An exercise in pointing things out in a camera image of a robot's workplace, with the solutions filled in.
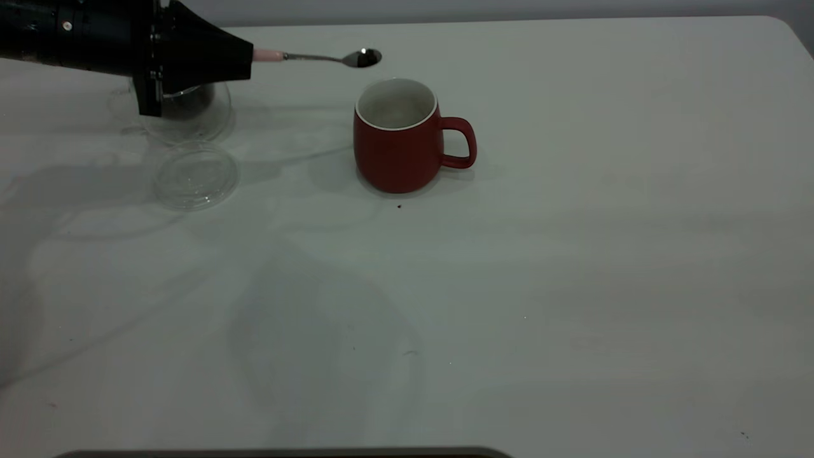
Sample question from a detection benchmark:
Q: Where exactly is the clear round glass lid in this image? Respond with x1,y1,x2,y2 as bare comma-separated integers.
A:
151,141,241,212

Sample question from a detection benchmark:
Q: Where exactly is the dark coffee beans pile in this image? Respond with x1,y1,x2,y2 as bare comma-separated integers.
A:
162,83,216,121

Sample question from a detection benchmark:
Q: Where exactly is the pink-handled metal spoon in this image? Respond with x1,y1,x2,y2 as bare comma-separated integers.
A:
253,48,383,69

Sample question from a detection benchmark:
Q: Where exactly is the red ceramic mug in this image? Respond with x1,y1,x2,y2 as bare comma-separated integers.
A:
353,78,478,195

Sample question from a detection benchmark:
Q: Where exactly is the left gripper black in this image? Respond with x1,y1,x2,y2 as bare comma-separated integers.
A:
0,0,254,117

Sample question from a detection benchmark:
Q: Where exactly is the clear double-wall glass cup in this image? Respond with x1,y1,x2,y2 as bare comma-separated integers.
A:
108,81,233,146

